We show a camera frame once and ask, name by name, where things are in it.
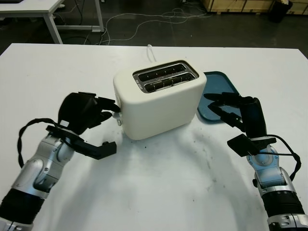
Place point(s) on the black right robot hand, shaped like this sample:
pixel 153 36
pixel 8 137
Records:
pixel 255 120

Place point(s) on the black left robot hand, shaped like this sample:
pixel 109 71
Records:
pixel 77 113

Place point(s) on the white toaster lever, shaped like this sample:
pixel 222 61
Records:
pixel 116 115

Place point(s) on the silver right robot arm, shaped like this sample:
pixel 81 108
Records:
pixel 267 175

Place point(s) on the small silver toaster knob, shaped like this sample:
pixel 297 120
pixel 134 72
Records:
pixel 120 122

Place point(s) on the blue plastic tray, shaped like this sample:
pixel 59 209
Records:
pixel 216 81

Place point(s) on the cream two-slot toaster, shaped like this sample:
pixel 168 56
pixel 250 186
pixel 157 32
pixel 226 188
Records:
pixel 156 113

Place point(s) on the black waste bin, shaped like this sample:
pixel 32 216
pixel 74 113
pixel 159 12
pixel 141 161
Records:
pixel 281 12

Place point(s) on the white desk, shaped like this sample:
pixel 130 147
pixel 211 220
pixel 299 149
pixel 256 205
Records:
pixel 29 6

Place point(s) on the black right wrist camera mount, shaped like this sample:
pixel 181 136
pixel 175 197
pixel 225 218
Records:
pixel 239 145

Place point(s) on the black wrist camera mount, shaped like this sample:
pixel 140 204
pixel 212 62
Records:
pixel 101 151
pixel 239 145

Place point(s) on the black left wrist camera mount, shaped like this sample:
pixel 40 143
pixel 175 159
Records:
pixel 101 151

